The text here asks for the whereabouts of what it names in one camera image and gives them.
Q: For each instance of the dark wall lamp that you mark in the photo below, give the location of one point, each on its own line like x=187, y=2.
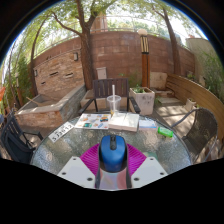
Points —
x=76, y=56
x=35, y=72

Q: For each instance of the clear plastic cup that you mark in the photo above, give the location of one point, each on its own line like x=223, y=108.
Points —
x=114, y=105

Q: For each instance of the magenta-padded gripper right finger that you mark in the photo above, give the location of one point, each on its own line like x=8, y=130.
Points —
x=148, y=171

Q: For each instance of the metal mesh chair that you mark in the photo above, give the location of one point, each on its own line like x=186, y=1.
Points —
x=200, y=130

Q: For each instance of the blue computer mouse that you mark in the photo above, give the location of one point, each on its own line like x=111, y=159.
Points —
x=113, y=155

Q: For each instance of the white license plate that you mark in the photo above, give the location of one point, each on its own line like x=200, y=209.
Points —
x=61, y=132

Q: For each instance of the thick forked tree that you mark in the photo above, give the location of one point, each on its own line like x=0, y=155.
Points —
x=86, y=56

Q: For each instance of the white drinking straw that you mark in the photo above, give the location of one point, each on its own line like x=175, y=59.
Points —
x=113, y=90

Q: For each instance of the small green box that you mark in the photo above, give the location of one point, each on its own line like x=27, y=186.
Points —
x=165, y=132

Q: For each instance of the white book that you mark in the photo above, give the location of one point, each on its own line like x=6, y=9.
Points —
x=124, y=122

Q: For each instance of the stone raised basin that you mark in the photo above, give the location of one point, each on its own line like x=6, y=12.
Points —
x=43, y=115

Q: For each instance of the dark slatted armchair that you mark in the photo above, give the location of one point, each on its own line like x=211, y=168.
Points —
x=100, y=87

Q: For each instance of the thin curved tree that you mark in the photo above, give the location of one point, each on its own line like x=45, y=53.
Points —
x=33, y=73

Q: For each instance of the stone tree base block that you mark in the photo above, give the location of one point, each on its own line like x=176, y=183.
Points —
x=87, y=100

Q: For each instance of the curved wooden bench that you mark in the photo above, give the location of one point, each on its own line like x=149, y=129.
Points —
x=193, y=90

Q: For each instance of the white stone planter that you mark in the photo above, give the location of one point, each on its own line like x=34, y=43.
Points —
x=145, y=101

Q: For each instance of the black slatted armchair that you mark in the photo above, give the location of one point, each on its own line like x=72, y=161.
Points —
x=13, y=140

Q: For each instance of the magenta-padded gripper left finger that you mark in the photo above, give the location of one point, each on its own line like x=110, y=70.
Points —
x=76, y=171

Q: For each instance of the slender leaning tree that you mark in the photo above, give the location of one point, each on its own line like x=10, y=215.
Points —
x=173, y=46

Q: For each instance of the small pale booklet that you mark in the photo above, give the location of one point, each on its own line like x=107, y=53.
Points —
x=147, y=124

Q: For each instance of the beige wall utility box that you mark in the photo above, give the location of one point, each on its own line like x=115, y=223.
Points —
x=101, y=73

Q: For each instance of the wooden lamp post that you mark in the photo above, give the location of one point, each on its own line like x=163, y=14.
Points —
x=144, y=63

